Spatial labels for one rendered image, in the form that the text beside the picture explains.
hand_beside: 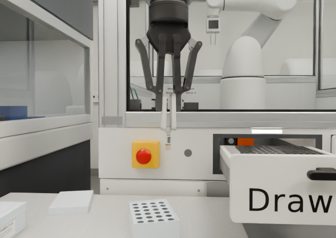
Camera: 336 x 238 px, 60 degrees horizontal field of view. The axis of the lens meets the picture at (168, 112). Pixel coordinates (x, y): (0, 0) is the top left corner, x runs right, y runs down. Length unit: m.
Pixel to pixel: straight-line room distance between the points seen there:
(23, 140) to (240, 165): 0.85
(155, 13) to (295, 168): 0.36
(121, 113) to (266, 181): 0.47
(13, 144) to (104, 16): 0.53
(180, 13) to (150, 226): 0.39
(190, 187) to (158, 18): 0.49
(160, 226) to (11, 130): 0.69
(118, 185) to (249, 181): 0.46
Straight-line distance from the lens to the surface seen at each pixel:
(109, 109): 0.84
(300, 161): 0.51
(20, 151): 1.15
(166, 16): 0.55
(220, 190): 0.85
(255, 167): 0.50
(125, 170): 0.85
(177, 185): 0.84
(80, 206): 0.73
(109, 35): 0.86
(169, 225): 0.57
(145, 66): 0.55
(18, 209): 0.66
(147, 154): 0.76
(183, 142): 0.82
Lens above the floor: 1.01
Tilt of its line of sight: 1 degrees down
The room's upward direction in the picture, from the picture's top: straight up
